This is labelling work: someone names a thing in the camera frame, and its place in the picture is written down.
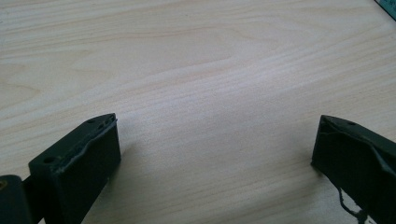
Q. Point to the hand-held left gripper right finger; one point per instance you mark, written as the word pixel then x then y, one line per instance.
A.
pixel 355 155

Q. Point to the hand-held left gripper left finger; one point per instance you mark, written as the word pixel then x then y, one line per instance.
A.
pixel 77 174

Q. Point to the blue animal picture book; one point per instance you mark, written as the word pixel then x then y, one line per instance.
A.
pixel 389 6

